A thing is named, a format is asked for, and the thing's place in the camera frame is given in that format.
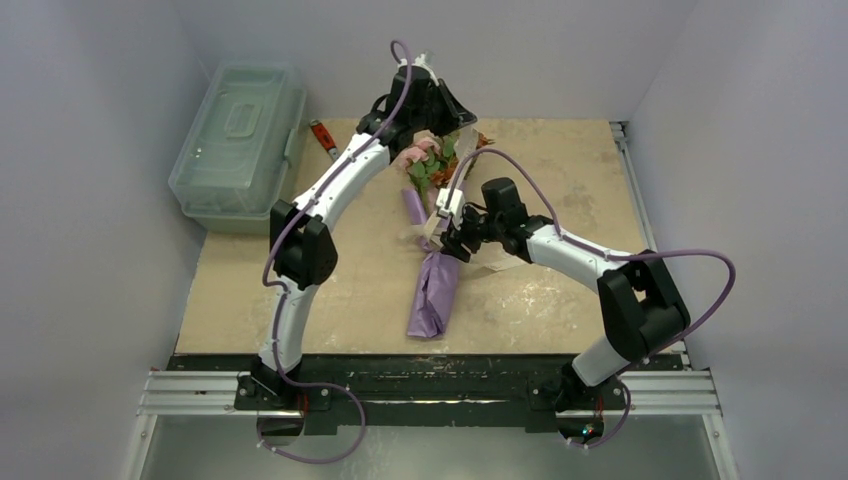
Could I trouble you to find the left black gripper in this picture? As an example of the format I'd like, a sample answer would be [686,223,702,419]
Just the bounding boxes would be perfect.
[411,79,477,139]

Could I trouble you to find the white and orange rose stems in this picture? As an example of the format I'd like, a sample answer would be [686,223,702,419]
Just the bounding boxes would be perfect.
[440,127,496,189]

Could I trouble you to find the pink rose stem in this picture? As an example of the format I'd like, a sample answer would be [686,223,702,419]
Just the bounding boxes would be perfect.
[395,136,457,200]

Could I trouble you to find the beige ribbon strip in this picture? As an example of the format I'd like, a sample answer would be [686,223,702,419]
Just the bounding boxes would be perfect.
[397,129,531,273]

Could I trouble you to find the pink purple wrapping paper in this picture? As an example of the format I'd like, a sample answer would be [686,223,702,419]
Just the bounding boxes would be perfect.
[400,188,460,339]

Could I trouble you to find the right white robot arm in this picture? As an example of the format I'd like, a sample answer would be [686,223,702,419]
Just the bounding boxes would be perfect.
[435,177,691,412]

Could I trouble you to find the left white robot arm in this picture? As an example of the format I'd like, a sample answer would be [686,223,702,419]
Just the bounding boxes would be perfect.
[250,53,477,409]

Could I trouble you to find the clear plastic storage box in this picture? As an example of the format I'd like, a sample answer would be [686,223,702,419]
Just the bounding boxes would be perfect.
[168,60,307,236]

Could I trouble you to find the orange handled adjustable wrench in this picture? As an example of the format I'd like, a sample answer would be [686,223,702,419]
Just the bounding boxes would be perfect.
[309,120,340,161]

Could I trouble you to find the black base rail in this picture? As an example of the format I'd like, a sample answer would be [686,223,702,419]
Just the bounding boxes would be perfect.
[166,354,683,439]

